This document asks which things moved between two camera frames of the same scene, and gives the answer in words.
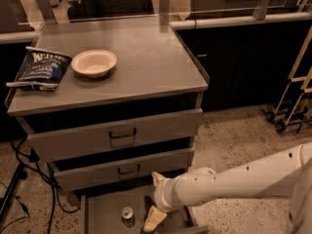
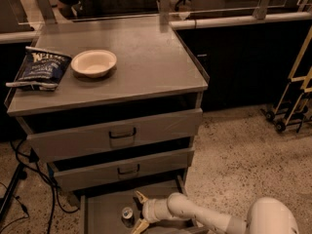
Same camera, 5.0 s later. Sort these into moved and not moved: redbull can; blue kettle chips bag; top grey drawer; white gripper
Moved: white gripper
Not moved: redbull can; top grey drawer; blue kettle chips bag
